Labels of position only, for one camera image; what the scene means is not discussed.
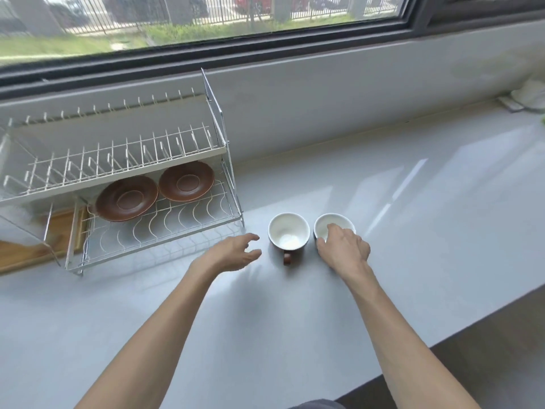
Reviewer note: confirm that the person's left hand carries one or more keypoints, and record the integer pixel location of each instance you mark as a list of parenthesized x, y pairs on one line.
[(228, 255)]

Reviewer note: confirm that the person's right forearm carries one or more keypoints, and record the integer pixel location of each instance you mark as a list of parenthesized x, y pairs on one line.
[(408, 336)]

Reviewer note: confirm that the black metal fence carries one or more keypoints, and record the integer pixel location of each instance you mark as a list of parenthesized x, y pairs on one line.
[(170, 10)]

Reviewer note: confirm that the person's left thumb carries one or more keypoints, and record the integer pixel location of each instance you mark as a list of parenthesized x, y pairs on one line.
[(252, 257)]

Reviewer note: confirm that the wooden tray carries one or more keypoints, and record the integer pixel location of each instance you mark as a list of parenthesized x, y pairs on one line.
[(30, 242)]

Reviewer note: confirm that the person's right hand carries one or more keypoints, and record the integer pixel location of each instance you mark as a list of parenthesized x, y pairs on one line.
[(347, 251)]

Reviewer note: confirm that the person's right thumb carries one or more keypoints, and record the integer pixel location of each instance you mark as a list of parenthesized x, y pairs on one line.
[(322, 244)]

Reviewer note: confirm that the brown cup with white inside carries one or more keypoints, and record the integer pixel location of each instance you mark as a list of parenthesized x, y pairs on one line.
[(288, 234), (330, 223)]

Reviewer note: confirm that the black window frame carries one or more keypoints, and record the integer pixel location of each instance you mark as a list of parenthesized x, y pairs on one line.
[(255, 42)]

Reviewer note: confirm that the person's left forearm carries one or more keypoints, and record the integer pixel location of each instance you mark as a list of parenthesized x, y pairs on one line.
[(149, 336)]

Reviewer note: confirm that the white crumpled cloth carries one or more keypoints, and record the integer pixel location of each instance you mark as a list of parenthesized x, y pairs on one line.
[(528, 95)]

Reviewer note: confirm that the brown ceramic saucer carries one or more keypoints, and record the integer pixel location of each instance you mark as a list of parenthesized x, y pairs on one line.
[(127, 199), (186, 182)]

